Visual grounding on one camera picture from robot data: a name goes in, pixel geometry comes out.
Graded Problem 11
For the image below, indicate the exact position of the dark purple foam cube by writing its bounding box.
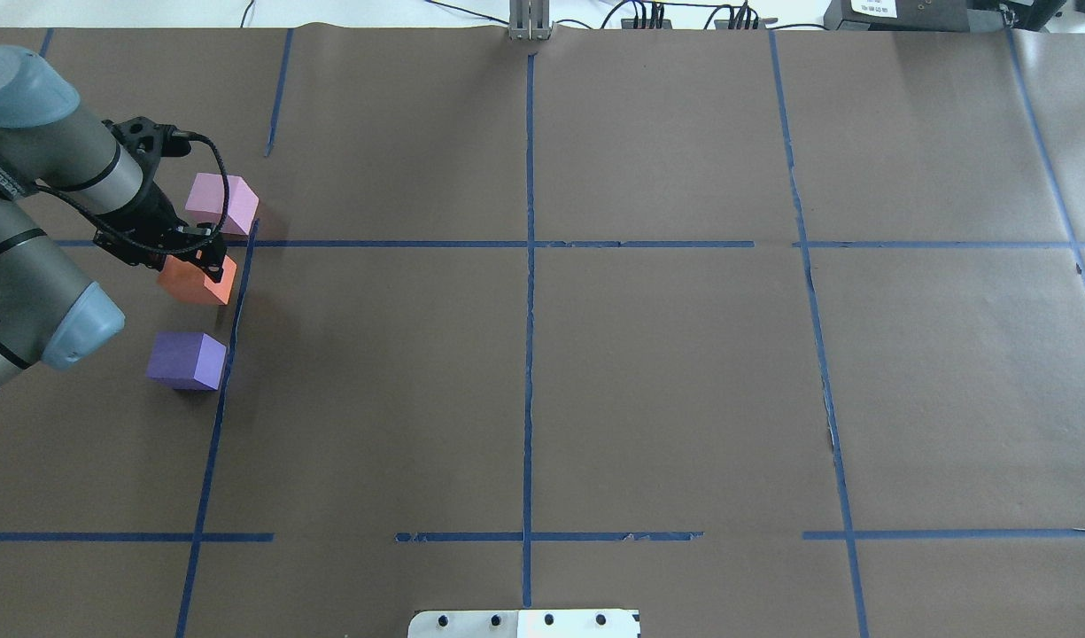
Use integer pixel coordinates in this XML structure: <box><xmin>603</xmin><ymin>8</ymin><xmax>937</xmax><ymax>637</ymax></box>
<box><xmin>145</xmin><ymin>331</ymin><xmax>227</xmax><ymax>392</ymax></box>

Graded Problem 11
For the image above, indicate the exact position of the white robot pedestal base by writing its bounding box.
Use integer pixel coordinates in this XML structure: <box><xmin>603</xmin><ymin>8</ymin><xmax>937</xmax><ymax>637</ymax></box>
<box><xmin>407</xmin><ymin>607</ymin><xmax>642</xmax><ymax>637</ymax></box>

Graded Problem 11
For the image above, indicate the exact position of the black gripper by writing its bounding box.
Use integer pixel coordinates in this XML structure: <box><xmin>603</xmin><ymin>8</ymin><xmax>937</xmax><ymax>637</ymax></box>
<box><xmin>92</xmin><ymin>184</ymin><xmax>226</xmax><ymax>272</ymax></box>

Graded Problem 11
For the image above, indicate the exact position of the orange foam cube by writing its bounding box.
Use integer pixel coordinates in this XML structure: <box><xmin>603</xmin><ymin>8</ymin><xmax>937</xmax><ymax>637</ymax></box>
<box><xmin>157</xmin><ymin>257</ymin><xmax>237</xmax><ymax>306</ymax></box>

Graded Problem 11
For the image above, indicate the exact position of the black control box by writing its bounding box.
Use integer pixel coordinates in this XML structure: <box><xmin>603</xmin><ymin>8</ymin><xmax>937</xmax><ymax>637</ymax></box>
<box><xmin>822</xmin><ymin>0</ymin><xmax>1065</xmax><ymax>33</ymax></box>

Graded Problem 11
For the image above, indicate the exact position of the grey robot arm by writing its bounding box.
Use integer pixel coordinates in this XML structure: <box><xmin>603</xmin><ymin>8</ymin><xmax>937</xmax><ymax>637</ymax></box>
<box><xmin>0</xmin><ymin>44</ymin><xmax>226</xmax><ymax>391</ymax></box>

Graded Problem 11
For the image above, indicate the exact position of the aluminium frame post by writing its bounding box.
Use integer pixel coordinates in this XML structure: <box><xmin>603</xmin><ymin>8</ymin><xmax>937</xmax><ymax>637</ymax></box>
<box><xmin>508</xmin><ymin>0</ymin><xmax>553</xmax><ymax>42</ymax></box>

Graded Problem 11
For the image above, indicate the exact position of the light pink foam cube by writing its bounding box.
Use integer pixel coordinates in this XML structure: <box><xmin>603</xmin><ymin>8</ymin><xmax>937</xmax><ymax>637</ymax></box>
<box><xmin>184</xmin><ymin>173</ymin><xmax>260</xmax><ymax>237</ymax></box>

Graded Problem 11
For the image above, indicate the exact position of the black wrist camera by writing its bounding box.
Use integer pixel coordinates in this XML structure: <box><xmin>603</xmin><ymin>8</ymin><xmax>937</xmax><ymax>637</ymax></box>
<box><xmin>102</xmin><ymin>116</ymin><xmax>191</xmax><ymax>160</ymax></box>

